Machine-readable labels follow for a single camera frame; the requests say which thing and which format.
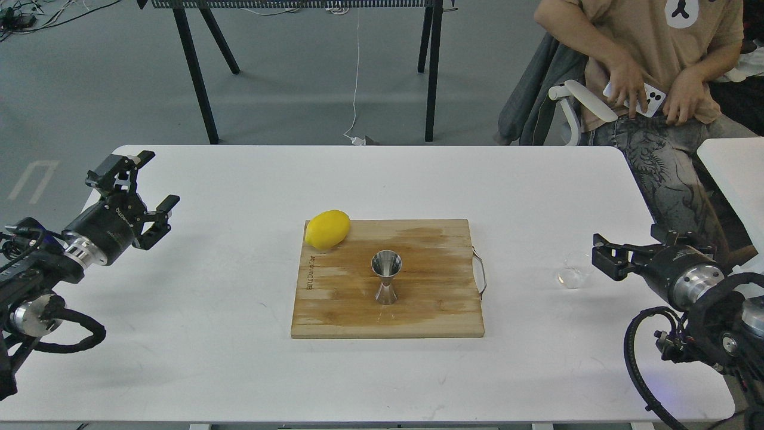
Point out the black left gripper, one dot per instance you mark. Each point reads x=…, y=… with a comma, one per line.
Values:
x=119, y=219

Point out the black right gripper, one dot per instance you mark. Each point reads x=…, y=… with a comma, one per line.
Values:
x=680, y=270

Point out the clear glass cup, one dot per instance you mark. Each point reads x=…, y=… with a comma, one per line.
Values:
x=576, y=270

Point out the steel jigger measuring cup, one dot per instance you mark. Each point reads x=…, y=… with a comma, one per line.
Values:
x=386, y=264

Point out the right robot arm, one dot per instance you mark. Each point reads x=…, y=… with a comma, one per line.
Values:
x=710, y=320

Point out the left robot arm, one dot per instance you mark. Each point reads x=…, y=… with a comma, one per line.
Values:
x=34, y=317

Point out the white side table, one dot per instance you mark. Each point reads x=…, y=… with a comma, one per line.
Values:
x=736, y=165

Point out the white smartphone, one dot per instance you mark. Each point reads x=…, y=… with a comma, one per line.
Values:
x=654, y=97

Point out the seated person in tan shirt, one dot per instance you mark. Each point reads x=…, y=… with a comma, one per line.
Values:
x=652, y=61

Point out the white office chair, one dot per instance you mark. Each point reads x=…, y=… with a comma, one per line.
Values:
x=552, y=80

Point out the yellow lemon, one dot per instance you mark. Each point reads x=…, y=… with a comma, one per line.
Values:
x=327, y=229

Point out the black metal table frame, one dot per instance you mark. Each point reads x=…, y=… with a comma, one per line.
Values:
x=238, y=37

